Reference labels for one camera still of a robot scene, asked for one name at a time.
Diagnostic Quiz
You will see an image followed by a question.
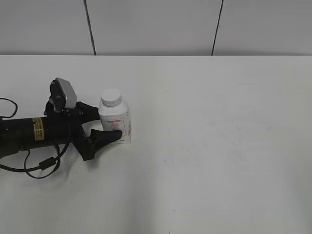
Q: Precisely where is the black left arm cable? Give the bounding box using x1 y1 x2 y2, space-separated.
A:
0 97 74 180

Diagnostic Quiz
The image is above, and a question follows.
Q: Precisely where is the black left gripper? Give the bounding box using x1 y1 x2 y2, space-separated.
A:
43 102 122 161

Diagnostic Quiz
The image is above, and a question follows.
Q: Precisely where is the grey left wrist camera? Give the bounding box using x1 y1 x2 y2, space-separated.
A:
49 78 77 113

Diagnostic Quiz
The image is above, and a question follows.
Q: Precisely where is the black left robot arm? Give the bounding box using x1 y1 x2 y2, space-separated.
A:
0 101 122 161

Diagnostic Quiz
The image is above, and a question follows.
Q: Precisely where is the white yili changqing bottle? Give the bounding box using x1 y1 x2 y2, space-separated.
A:
98 96 132 143

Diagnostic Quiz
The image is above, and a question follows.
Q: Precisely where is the white round bottle cap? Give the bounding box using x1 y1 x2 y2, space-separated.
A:
101 89 122 107

